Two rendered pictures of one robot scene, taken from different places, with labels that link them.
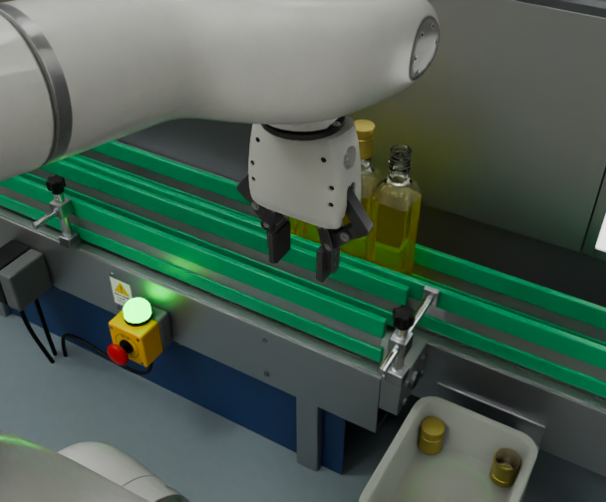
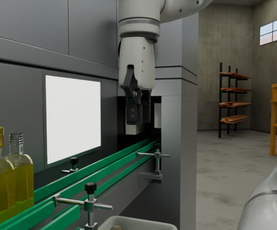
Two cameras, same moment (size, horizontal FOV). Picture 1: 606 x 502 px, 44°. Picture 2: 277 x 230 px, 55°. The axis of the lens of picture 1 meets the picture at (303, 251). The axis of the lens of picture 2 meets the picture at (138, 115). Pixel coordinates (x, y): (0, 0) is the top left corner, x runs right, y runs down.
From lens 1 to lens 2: 98 cm
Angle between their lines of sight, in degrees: 96
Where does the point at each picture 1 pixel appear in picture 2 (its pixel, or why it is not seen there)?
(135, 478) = (259, 202)
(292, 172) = (151, 61)
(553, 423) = (98, 217)
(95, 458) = (264, 211)
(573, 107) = (30, 106)
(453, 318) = (62, 206)
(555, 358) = not seen: hidden behind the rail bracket
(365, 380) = not seen: outside the picture
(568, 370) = not seen: hidden behind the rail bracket
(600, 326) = (76, 179)
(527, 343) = (82, 192)
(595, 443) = (105, 212)
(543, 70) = (18, 93)
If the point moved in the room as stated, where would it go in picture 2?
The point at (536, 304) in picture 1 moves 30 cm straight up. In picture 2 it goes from (61, 187) to (59, 94)
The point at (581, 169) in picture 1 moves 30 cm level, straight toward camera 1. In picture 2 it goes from (38, 132) to (125, 134)
